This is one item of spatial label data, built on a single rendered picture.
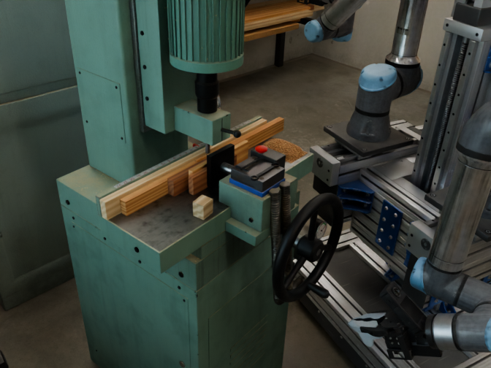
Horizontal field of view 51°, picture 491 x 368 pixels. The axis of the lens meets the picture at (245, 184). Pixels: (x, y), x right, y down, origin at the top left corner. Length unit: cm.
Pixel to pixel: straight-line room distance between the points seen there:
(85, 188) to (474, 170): 102
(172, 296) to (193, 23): 69
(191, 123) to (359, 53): 380
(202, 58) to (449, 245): 67
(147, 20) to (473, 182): 80
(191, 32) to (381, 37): 379
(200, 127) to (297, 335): 113
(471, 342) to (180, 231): 64
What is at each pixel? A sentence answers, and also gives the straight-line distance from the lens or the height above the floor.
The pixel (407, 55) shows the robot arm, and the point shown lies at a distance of 183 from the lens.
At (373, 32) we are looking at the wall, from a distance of 489.
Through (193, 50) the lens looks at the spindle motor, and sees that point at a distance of 118.
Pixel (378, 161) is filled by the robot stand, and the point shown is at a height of 74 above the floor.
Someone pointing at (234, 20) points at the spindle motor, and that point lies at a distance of 118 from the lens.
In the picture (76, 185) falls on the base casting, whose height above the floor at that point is 80.
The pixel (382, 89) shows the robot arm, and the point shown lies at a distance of 173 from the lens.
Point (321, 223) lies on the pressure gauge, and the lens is 157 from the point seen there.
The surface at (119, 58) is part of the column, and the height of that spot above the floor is 119.
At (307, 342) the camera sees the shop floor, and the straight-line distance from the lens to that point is 214.
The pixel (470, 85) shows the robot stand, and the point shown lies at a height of 109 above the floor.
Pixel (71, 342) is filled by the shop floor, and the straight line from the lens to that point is 220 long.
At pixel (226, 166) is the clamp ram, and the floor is 96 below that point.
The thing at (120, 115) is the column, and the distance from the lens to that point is 140.
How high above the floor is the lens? 160
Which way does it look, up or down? 32 degrees down
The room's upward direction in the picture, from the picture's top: 2 degrees clockwise
